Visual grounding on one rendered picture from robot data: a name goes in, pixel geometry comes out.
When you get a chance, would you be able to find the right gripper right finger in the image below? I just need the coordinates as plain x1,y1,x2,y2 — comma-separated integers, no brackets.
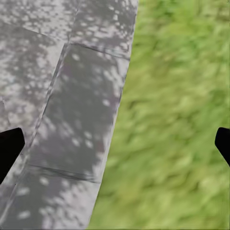
215,127,230,166

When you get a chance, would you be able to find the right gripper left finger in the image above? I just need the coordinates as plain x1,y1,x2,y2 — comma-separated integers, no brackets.
0,127,25,185

